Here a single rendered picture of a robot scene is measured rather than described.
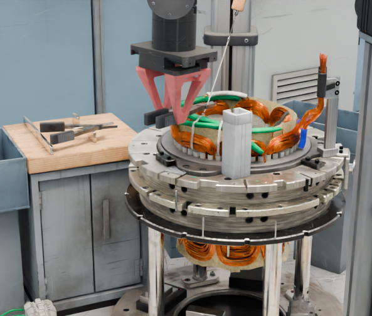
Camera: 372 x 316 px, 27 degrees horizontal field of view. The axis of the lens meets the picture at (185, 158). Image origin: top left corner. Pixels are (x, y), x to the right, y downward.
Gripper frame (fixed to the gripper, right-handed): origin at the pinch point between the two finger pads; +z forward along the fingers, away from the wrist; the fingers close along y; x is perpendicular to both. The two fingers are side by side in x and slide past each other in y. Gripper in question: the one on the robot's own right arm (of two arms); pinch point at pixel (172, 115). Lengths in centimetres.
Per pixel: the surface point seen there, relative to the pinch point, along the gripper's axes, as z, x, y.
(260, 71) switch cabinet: 49, 198, -138
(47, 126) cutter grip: 8.7, 1.3, -29.2
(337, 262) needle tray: 36, 42, 2
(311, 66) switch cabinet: 51, 229, -132
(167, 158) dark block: 6.8, 0.8, -1.4
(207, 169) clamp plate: 7.1, 2.4, 4.7
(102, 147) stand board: 11.0, 5.4, -20.5
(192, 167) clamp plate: 7.1, 1.5, 2.7
